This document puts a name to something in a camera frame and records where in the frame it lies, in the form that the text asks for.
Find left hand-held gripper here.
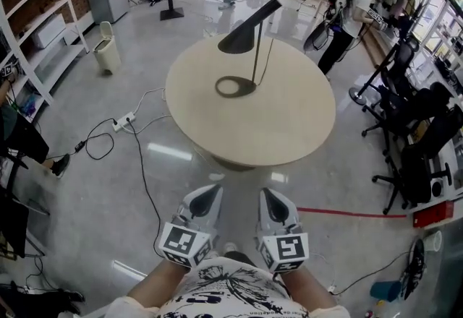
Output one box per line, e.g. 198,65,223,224
158,184,224,270

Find person's black shorts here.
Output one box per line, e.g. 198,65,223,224
222,250,258,269

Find white cup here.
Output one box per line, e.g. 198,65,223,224
422,229,443,252

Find white speaker box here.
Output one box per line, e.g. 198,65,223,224
429,163,454,198

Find black power adapter with cable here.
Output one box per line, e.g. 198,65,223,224
46,117,119,162

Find long black floor cable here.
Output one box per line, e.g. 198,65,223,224
126,121,163,249

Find metal storage shelf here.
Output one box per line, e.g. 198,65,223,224
421,1,463,93

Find person's white printed shirt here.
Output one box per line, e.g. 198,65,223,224
81,257,352,318

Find round beige table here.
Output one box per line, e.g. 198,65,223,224
165,33,336,171

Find white shelving unit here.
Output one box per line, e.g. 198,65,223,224
0,0,90,119

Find person's left forearm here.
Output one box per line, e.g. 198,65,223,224
126,257,195,310

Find person's right forearm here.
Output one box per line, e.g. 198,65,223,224
276,265,341,310

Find white power cable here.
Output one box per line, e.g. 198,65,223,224
122,114,174,134
134,87,168,119

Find thin dark cable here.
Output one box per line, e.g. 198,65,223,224
257,38,275,86

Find white box on shelf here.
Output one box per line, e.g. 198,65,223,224
30,13,68,50

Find beige trash bin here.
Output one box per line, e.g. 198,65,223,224
93,21,122,76

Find teal bin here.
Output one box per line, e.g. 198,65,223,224
369,280,404,302

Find red box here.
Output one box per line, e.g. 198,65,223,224
412,200,456,228

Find black mesh office chair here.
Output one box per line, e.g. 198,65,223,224
361,36,420,139

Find black desk lamp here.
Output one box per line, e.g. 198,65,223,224
215,0,283,98

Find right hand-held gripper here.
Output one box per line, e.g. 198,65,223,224
255,187,310,275

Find white power strip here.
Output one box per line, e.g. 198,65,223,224
111,111,137,132

